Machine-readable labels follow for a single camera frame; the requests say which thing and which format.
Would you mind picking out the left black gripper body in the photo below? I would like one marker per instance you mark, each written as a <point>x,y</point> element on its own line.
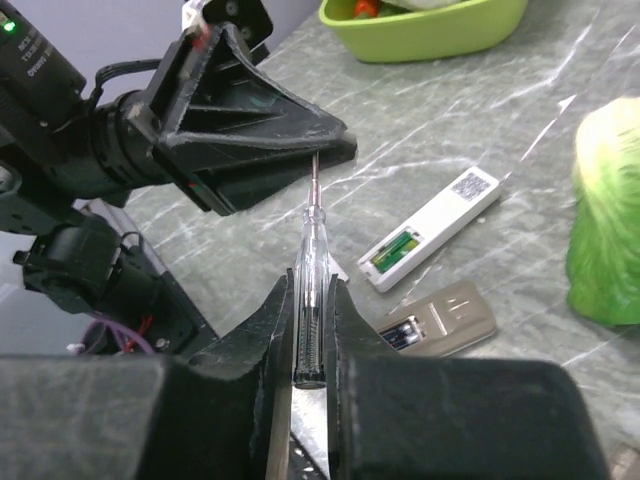
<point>138,141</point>

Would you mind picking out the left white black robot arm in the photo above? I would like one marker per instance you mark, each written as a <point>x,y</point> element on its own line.
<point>79,260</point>

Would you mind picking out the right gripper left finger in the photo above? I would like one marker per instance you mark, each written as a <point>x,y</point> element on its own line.
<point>224,413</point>

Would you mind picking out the green plastic basket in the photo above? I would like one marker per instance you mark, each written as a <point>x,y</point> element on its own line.
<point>460,28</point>

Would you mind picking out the white universal AC remote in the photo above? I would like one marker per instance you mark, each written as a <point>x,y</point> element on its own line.
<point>451,319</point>

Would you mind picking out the black batteries in remote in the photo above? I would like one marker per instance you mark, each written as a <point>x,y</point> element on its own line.
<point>403,334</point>

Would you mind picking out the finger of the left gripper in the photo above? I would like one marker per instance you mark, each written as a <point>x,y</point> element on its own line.
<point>230,135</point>

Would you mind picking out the clear handled screwdriver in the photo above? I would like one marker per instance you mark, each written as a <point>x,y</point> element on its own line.
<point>311,283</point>

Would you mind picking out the green napa cabbage half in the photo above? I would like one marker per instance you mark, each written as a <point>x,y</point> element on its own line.
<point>602,262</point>

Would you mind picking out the long white remote control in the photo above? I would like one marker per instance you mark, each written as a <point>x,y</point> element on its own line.
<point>441,218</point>

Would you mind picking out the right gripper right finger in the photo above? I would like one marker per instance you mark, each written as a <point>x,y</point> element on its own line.
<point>391,416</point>

